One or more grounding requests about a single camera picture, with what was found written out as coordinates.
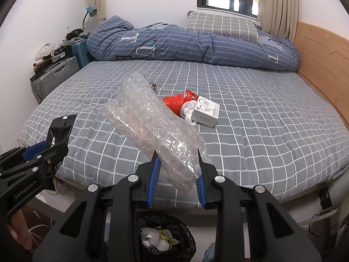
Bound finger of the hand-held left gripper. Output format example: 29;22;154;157
0;143;70;183
0;141;48;167

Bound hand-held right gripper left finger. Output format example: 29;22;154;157
38;151;163;262

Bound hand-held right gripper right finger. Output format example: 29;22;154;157
195;147;323;262

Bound black sachet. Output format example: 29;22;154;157
44;114;78;153

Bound yellow sachet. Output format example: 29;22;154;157
160;230;180;247

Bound black-lined trash bin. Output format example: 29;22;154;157
135;211;197;262

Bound clear bubble wrap bag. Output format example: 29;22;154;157
99;71;212;195

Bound small white box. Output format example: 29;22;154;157
190;96;220;128

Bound white tissue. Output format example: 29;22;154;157
180;101;198;126

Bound red plastic bag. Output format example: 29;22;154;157
162;90;198;118

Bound person's left hand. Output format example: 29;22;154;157
5;206;36;252

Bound brown patterned pants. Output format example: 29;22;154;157
19;203;62;252

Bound blue slipper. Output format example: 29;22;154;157
203;244;219;262

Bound bed with grey checked sheet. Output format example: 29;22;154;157
18;59;349;216

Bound grey suitcase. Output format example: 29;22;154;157
31;56;81;104

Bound stack of dark books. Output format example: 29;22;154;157
29;56;59;82

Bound white rounded plastic object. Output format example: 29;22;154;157
35;42;57;64

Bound teal suitcase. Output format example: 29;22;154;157
71;39;92;70

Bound pile of dark gadgets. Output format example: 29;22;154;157
53;28;91;60

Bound blue striped duvet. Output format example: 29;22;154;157
87;16;300;73

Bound teal desk lamp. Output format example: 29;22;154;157
82;5;98;30

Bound grey checked pillow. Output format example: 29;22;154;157
185;11;259;43

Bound wooden headboard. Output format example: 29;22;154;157
294;21;349;130

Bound wide beige curtain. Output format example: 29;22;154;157
256;0;298;40

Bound white cable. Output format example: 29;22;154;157
298;207;340;226

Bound black bed bracket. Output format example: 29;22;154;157
319;187;333;210

